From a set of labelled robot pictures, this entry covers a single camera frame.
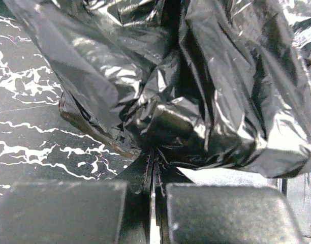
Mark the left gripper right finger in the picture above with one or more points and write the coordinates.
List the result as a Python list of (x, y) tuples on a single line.
[(190, 213)]

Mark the black trash bag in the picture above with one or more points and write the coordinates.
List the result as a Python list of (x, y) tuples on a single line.
[(205, 83)]

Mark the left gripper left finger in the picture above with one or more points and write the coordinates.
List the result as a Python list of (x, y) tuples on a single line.
[(110, 211)]

